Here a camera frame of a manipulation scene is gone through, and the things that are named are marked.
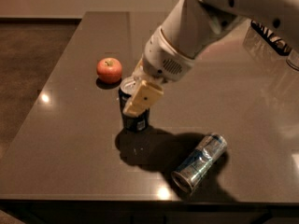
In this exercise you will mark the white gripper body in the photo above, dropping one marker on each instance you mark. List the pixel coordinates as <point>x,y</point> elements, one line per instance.
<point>162,57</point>

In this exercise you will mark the black wire basket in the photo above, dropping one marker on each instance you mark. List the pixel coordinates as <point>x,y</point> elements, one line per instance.
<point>273,40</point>

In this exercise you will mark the red apple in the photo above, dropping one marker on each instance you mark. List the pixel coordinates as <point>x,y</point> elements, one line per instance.
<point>109,70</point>

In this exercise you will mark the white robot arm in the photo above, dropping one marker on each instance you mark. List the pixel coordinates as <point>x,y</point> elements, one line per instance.
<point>190,28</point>

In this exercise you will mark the silver blue energy drink can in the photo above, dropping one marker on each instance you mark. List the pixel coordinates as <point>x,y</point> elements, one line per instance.
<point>191,172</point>

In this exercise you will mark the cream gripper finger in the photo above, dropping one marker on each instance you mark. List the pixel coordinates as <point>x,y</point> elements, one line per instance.
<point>138,72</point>
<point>145,95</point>

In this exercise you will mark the dark blue pepsi can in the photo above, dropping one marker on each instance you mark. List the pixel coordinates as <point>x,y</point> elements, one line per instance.
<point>131,123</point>

